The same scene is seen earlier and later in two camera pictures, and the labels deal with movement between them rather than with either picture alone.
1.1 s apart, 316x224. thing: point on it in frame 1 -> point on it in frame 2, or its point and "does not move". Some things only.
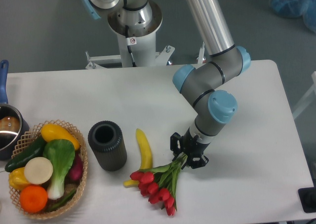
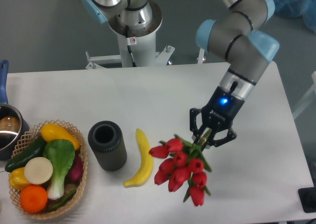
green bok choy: [61, 153] does not move
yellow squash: [50, 132] does not move
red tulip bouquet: [158, 183] -> [183, 164]
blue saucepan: [13, 122] does not move
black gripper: [191, 146] -> [220, 110]
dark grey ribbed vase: [105, 138] does not move
